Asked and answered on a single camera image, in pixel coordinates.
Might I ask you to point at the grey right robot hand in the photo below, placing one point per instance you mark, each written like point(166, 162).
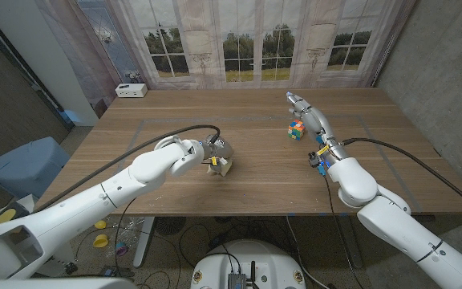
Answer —
point(315, 120)

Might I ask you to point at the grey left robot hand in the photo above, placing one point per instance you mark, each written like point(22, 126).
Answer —
point(219, 148)

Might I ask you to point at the pale yellow sponge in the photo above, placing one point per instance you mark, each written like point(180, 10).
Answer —
point(225, 168)

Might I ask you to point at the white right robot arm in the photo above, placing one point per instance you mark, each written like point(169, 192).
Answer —
point(395, 229)

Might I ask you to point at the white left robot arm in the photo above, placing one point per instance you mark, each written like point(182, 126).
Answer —
point(94, 200)

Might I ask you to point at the multicoloured puzzle cube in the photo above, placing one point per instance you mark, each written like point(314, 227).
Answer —
point(296, 130)

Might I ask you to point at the white power strip box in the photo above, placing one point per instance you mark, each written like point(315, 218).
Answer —
point(130, 90)

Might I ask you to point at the white robot torso base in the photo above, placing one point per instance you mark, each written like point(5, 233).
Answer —
point(251, 257)

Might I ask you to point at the white table leg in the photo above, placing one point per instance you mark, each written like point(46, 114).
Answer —
point(144, 241)

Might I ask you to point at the printed window backdrop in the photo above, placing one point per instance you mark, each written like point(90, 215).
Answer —
point(239, 24)

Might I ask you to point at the grey table leg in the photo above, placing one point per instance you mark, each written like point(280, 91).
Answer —
point(350, 241)

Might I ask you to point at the grey electronics box on torso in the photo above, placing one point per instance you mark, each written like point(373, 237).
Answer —
point(236, 282)

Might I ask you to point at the purple teal tape roll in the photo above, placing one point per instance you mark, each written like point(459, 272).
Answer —
point(121, 249)

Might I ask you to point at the yellow plastic cup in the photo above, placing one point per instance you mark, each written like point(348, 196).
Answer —
point(100, 224)
point(100, 241)

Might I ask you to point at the blue grey storage bin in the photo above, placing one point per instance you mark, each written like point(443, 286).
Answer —
point(26, 166)

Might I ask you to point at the black pedal with yellow pads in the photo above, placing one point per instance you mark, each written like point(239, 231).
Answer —
point(5, 216)

